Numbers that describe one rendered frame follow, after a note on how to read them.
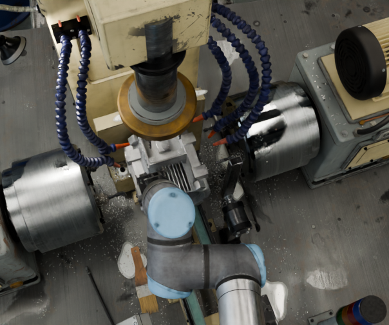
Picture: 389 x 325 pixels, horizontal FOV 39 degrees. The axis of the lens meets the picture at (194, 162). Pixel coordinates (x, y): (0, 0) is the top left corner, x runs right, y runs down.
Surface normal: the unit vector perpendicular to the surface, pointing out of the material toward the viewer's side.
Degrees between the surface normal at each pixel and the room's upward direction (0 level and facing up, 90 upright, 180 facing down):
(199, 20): 90
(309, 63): 0
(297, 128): 28
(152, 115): 0
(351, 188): 0
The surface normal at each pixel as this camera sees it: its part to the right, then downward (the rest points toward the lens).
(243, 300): 0.01, -0.73
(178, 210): 0.20, 0.03
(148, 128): 0.04, -0.37
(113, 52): 0.34, 0.88
